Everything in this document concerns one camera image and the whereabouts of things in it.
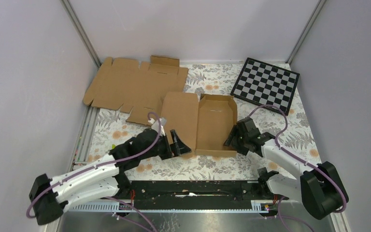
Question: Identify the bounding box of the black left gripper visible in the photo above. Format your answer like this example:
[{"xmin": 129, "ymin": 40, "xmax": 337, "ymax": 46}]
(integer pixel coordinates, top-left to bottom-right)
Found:
[{"xmin": 141, "ymin": 130, "xmax": 191, "ymax": 160}]

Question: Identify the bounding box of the cardboard box sheet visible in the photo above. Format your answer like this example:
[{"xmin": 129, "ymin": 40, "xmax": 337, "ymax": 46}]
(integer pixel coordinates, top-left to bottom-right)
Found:
[{"xmin": 161, "ymin": 92, "xmax": 238, "ymax": 158}]

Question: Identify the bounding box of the black white checkerboard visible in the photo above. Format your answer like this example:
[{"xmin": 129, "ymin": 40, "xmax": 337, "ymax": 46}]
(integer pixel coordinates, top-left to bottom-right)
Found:
[{"xmin": 230, "ymin": 58, "xmax": 300, "ymax": 115}]

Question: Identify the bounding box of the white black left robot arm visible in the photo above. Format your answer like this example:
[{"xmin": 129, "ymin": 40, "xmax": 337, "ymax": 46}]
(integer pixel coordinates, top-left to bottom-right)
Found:
[{"xmin": 26, "ymin": 129, "xmax": 192, "ymax": 225}]

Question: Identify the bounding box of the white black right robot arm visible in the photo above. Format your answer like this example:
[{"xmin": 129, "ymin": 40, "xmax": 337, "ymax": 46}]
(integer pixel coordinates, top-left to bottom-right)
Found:
[{"xmin": 224, "ymin": 117, "xmax": 349, "ymax": 219}]

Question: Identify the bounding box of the lower flat cardboard sheet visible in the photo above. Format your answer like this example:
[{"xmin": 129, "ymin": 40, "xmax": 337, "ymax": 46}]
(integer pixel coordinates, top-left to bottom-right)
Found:
[{"xmin": 83, "ymin": 56, "xmax": 188, "ymax": 125}]

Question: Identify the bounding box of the black base rail bar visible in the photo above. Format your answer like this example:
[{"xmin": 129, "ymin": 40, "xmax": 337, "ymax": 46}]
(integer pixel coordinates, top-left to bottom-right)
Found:
[{"xmin": 115, "ymin": 180, "xmax": 281, "ymax": 211}]

